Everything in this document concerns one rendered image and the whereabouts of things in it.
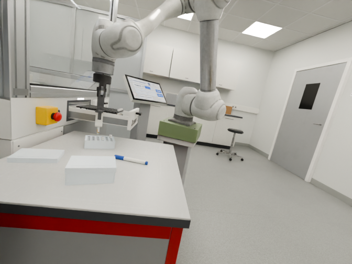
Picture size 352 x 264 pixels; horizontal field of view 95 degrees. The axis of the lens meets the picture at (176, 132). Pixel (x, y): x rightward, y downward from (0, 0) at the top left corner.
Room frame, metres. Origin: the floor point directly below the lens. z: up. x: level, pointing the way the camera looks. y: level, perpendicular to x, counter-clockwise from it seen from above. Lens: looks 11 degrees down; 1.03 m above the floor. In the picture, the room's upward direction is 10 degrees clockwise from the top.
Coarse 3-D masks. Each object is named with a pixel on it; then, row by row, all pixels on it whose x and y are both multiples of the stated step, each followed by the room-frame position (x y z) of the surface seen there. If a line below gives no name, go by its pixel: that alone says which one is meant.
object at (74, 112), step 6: (72, 108) 0.87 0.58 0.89; (78, 108) 0.87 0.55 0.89; (84, 108) 1.08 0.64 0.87; (72, 114) 0.86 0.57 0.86; (78, 114) 0.87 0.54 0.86; (84, 114) 0.87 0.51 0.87; (90, 114) 0.87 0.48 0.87; (108, 114) 0.89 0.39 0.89; (114, 114) 0.89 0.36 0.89; (126, 114) 1.13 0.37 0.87; (90, 120) 0.88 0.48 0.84; (108, 120) 0.89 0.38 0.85; (114, 120) 0.89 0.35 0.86; (120, 120) 0.89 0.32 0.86; (126, 120) 0.90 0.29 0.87; (126, 126) 0.90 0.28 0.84
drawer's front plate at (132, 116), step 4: (136, 108) 1.09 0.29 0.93; (132, 112) 0.89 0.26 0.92; (128, 116) 0.88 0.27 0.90; (132, 116) 0.90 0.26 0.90; (136, 116) 1.07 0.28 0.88; (128, 120) 0.88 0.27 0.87; (136, 120) 1.10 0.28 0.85; (128, 124) 0.88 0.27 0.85; (132, 124) 0.94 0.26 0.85; (128, 128) 0.88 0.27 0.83
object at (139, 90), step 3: (135, 87) 1.76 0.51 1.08; (138, 90) 1.77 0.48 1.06; (141, 90) 1.81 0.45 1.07; (144, 90) 1.85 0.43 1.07; (147, 90) 1.89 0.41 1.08; (150, 90) 1.94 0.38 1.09; (138, 93) 1.74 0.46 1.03; (141, 93) 1.78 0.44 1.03; (144, 93) 1.82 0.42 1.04; (147, 93) 1.86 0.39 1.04; (150, 93) 1.90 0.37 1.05; (153, 93) 1.95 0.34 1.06; (156, 96) 1.95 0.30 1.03
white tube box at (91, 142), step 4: (88, 136) 0.73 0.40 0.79; (92, 136) 0.74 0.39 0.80; (96, 136) 0.75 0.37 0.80; (100, 136) 0.76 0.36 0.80; (104, 136) 0.77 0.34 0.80; (108, 136) 0.78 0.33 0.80; (112, 136) 0.78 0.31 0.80; (88, 140) 0.66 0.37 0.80; (92, 140) 0.67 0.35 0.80; (96, 140) 0.68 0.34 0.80; (100, 140) 0.70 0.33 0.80; (104, 140) 0.71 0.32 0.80; (108, 140) 0.72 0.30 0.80; (112, 140) 0.73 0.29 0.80; (84, 144) 0.66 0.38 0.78; (88, 144) 0.66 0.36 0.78; (92, 144) 0.67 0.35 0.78; (96, 144) 0.68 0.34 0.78; (100, 144) 0.69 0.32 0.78; (104, 144) 0.69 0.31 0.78; (108, 144) 0.70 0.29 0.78; (112, 144) 0.71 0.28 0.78; (84, 148) 0.66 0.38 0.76; (88, 148) 0.66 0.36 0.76; (92, 148) 0.67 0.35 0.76; (96, 148) 0.68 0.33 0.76; (100, 148) 0.69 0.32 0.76; (104, 148) 0.69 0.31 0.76; (108, 148) 0.70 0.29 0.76; (112, 148) 0.71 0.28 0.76
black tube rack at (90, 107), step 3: (84, 105) 0.99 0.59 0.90; (87, 105) 1.02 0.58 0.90; (90, 105) 1.04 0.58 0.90; (93, 105) 1.08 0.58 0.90; (81, 108) 0.92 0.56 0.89; (87, 108) 0.91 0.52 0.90; (90, 108) 0.91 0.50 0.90; (93, 108) 0.92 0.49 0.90; (105, 108) 1.02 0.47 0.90; (108, 108) 1.05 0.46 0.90; (111, 108) 1.07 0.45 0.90; (105, 111) 0.92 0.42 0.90; (108, 111) 0.94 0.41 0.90; (111, 111) 0.95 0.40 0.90; (114, 111) 0.98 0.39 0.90
